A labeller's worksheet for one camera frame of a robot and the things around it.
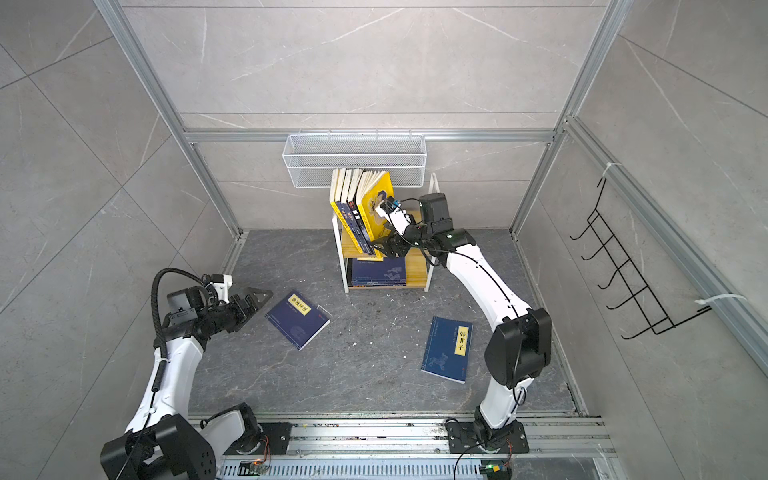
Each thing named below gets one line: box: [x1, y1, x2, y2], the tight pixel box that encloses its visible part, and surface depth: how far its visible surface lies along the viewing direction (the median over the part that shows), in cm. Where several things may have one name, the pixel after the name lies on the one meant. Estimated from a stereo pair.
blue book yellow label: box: [420, 316, 474, 384], surface depth 89 cm
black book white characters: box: [348, 169, 374, 256], surface depth 76 cm
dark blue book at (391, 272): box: [352, 257, 406, 287], surface depth 101 cm
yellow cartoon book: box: [356, 170, 394, 243], surface depth 78 cm
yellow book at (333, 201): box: [329, 168, 363, 254], surface depth 77 cm
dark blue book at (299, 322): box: [264, 291, 331, 351], surface depth 95 cm
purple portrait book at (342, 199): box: [336, 169, 372, 255], surface depth 78 cm
